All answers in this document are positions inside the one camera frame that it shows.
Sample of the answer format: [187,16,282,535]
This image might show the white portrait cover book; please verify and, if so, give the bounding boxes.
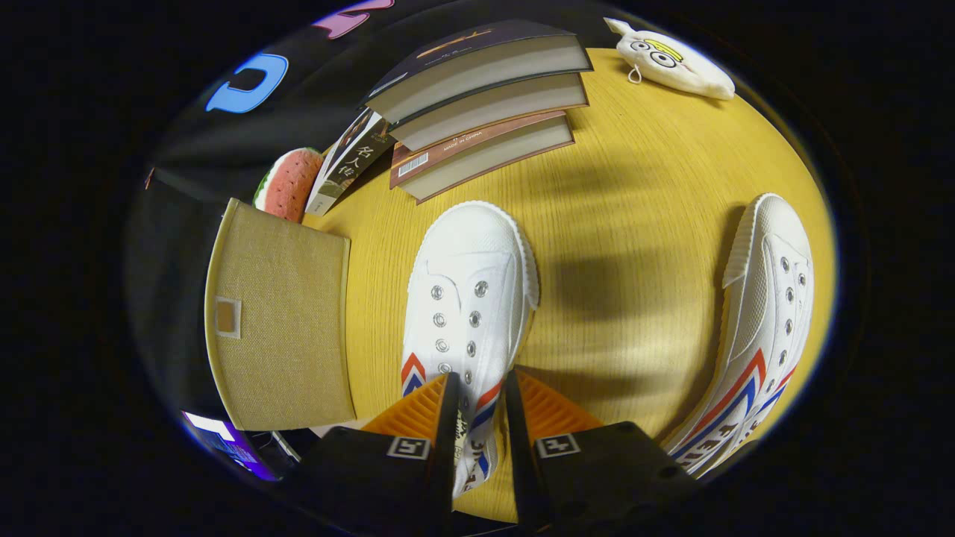
[304,108,398,217]

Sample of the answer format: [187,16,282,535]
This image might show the black cover book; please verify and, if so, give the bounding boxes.
[362,19,594,126]

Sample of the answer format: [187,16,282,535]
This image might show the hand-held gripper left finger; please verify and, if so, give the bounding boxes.
[287,371,462,537]

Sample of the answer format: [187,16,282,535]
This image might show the beige fabric storage box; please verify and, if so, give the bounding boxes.
[204,198,357,432]

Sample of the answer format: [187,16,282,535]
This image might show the white canvas shoe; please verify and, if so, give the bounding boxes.
[401,200,540,499]
[664,192,815,480]

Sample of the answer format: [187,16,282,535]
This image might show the dark brown cover book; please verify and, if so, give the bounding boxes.
[388,72,590,152]

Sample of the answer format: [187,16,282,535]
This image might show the watermelon slice toy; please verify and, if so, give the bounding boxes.
[252,147,325,223]

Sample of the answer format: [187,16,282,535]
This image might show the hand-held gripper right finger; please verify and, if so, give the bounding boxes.
[504,367,702,534]

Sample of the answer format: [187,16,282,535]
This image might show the white plush toy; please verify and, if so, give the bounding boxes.
[603,17,736,101]

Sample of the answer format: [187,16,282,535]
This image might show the reddish brown cover book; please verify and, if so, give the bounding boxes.
[388,110,577,204]

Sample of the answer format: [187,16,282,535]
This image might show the lit purple screen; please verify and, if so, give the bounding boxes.
[181,410,281,482]

